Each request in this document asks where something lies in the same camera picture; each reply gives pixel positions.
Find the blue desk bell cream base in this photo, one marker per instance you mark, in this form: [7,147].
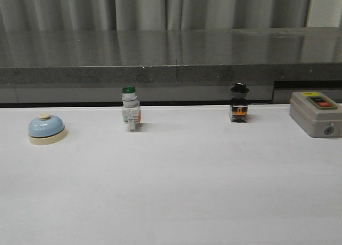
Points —
[46,129]

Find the grey granite counter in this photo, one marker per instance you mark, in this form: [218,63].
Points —
[186,67]

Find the grey curtain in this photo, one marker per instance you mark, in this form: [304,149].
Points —
[51,15]

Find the green pilot light switch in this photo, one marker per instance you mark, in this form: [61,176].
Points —
[131,110]

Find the black rotary selector switch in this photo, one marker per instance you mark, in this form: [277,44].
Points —
[238,106]

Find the grey on off switch box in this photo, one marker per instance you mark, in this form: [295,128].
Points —
[317,114]

